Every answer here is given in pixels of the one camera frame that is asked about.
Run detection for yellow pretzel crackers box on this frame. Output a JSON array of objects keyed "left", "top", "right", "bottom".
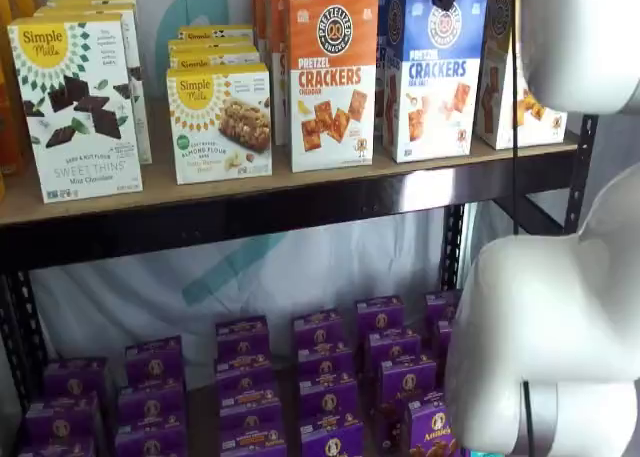
[{"left": 474, "top": 0, "right": 570, "bottom": 151}]

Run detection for orange pretzel crackers box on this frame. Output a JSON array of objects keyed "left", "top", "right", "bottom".
[
  {"left": 264, "top": 0, "right": 351, "bottom": 147},
  {"left": 283, "top": 0, "right": 380, "bottom": 174},
  {"left": 251, "top": 0, "right": 346, "bottom": 53}
]

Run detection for Simple Mills almond bars box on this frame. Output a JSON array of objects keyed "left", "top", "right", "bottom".
[
  {"left": 166, "top": 62, "right": 275, "bottom": 186},
  {"left": 167, "top": 44, "right": 261, "bottom": 72},
  {"left": 168, "top": 35, "right": 257, "bottom": 49},
  {"left": 178, "top": 24, "right": 255, "bottom": 39}
]

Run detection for purple Annie's snack box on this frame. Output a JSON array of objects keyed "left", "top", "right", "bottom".
[
  {"left": 214, "top": 356, "right": 274, "bottom": 392},
  {"left": 218, "top": 384, "right": 281, "bottom": 421},
  {"left": 17, "top": 435, "right": 99, "bottom": 457},
  {"left": 219, "top": 412, "right": 285, "bottom": 447},
  {"left": 298, "top": 373, "right": 359, "bottom": 422},
  {"left": 117, "top": 376, "right": 187, "bottom": 428},
  {"left": 292, "top": 308, "right": 346, "bottom": 351},
  {"left": 43, "top": 357, "right": 109, "bottom": 403},
  {"left": 364, "top": 328, "right": 422, "bottom": 366},
  {"left": 299, "top": 418, "right": 365, "bottom": 457},
  {"left": 222, "top": 439, "right": 289, "bottom": 457},
  {"left": 377, "top": 400, "right": 455, "bottom": 457},
  {"left": 377, "top": 357, "right": 441, "bottom": 403},
  {"left": 215, "top": 315, "right": 271, "bottom": 362},
  {"left": 354, "top": 296, "right": 405, "bottom": 336},
  {"left": 424, "top": 290, "right": 464, "bottom": 324},
  {"left": 114, "top": 423, "right": 189, "bottom": 457},
  {"left": 124, "top": 335, "right": 185, "bottom": 384},
  {"left": 25, "top": 394, "right": 101, "bottom": 443},
  {"left": 296, "top": 344, "right": 354, "bottom": 379},
  {"left": 433, "top": 320, "right": 455, "bottom": 358}
]

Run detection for wooden shelf board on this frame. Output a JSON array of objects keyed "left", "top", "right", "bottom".
[{"left": 0, "top": 96, "right": 579, "bottom": 226}]

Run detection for white backdrop sheet teal logo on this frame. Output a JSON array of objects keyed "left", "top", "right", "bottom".
[{"left": 29, "top": 0, "right": 519, "bottom": 378}]

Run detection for purple Annie's snack boxes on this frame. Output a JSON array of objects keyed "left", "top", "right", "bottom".
[{"left": 99, "top": 366, "right": 401, "bottom": 457}]

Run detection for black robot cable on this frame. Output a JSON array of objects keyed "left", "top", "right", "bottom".
[{"left": 508, "top": 0, "right": 535, "bottom": 457}]

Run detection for dark metal shelving frame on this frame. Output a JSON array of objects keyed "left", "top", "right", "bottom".
[{"left": 0, "top": 112, "right": 600, "bottom": 457}]

